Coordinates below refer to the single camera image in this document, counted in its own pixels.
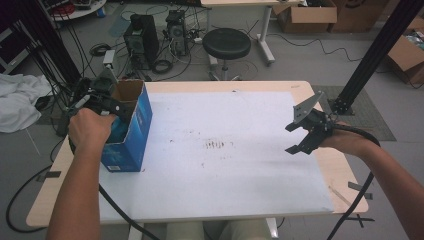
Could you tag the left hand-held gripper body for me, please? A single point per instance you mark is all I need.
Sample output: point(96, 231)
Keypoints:
point(96, 93)

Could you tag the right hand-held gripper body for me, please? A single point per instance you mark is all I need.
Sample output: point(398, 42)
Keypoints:
point(316, 121)

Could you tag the blue cardboard box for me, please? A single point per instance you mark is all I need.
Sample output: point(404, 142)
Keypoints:
point(136, 133)

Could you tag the person's right hand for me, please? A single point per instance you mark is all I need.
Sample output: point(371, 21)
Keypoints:
point(346, 140)

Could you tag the person's left hand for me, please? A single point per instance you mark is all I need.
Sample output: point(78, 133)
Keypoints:
point(90, 130)

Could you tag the white power supply unit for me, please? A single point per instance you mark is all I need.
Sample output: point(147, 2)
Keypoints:
point(109, 58)

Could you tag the dark floor mat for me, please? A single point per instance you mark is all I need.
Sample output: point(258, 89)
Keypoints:
point(370, 116)

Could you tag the thin wooden stick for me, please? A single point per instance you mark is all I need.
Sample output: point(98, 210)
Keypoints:
point(340, 197)

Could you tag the grey tape strip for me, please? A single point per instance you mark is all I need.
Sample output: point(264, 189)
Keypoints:
point(360, 190)
point(50, 176)

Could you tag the large black computer tower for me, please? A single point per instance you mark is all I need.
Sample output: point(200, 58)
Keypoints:
point(143, 40)

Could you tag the white cloth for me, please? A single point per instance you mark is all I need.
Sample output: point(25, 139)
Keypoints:
point(18, 100)

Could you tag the round white table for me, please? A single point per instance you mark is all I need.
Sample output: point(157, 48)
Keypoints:
point(81, 11)

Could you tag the black tape cross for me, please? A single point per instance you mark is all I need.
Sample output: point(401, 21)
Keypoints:
point(361, 219)

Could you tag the white table leg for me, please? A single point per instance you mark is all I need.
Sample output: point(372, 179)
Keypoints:
point(135, 233)
point(271, 229)

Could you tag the white sheet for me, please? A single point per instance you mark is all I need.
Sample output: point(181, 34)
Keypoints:
point(216, 180)

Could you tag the small black computer tower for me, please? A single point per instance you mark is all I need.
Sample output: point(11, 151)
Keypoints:
point(176, 31)

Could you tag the white desk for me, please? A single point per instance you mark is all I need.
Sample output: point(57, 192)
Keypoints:
point(266, 30)

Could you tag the open cardboard box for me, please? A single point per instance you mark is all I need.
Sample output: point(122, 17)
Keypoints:
point(306, 16)

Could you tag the person's right leg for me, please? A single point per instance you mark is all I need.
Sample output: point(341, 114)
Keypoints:
point(246, 230)

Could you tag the person's leg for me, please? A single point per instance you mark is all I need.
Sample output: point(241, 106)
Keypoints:
point(185, 231)
point(246, 230)

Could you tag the black round stool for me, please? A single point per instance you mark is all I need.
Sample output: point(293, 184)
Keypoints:
point(226, 43)

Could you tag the cardboard box with contents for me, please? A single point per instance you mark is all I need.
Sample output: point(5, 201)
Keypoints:
point(406, 56)

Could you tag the closed cardboard box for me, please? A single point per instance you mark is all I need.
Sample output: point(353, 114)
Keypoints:
point(360, 16)

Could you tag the person's left leg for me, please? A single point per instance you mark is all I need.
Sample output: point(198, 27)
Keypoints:
point(185, 231)

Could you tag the black aluminium frame post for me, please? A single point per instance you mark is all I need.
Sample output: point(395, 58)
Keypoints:
point(376, 50)

